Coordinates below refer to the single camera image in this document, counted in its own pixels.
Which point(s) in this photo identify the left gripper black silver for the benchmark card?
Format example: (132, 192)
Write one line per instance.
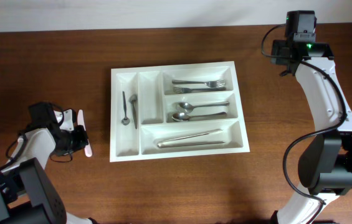
(80, 131)

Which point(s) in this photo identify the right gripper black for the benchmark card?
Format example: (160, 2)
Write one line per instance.
(277, 48)

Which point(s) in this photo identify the pink plastic knife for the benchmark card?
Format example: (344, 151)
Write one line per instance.
(81, 121)

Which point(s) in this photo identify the small thin steel teaspoon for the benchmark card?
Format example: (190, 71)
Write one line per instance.
(125, 120)

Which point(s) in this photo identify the steel teaspoon patterned handle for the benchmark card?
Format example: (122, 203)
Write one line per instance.
(133, 100)

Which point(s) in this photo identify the steel fork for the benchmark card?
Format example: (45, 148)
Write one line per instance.
(184, 90)
(210, 84)

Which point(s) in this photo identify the large steel tablespoon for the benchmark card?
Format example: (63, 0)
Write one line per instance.
(185, 107)

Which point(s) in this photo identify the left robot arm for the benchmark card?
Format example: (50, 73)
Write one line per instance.
(26, 193)

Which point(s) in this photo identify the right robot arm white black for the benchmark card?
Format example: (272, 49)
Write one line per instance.
(318, 165)

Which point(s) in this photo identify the white plastic cutlery tray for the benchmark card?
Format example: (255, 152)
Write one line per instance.
(157, 103)

